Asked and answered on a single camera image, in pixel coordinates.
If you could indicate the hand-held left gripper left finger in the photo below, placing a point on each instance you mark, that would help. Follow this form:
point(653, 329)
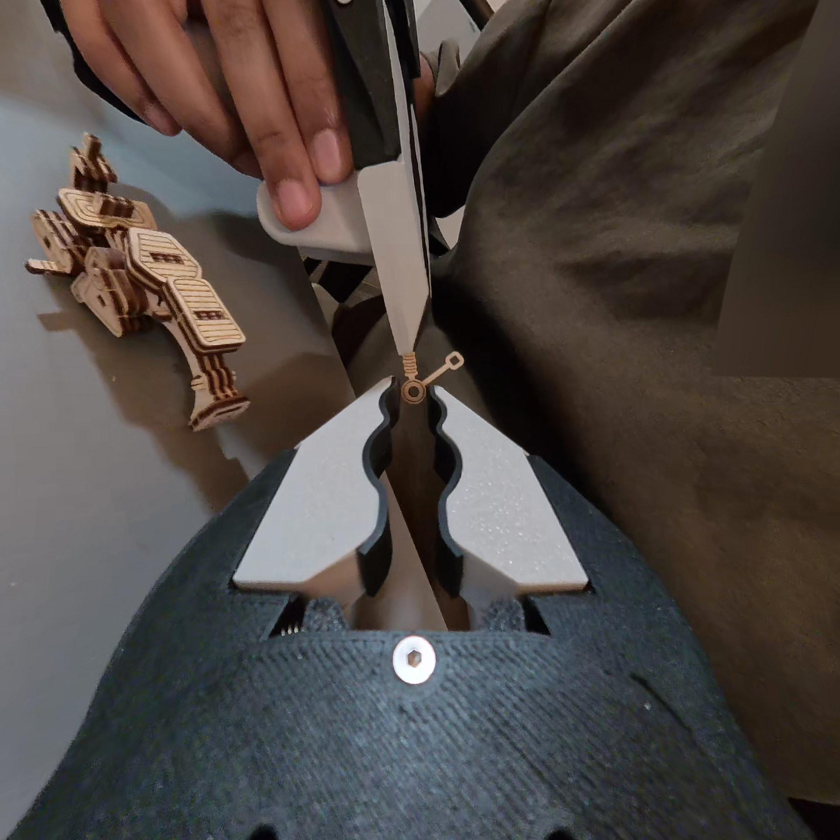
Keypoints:
point(315, 512)

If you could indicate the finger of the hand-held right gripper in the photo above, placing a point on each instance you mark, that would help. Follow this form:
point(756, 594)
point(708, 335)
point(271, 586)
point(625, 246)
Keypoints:
point(425, 229)
point(394, 249)

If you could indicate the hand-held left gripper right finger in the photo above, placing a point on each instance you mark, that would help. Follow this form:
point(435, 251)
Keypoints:
point(512, 518)

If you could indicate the small wooden lever piece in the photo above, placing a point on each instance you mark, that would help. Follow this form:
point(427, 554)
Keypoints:
point(413, 392)

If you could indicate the wooden robot model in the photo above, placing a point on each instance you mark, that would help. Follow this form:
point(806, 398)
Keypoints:
point(157, 262)

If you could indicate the person's right hand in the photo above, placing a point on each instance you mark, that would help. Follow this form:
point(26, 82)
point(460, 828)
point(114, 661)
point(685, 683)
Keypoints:
point(262, 85)

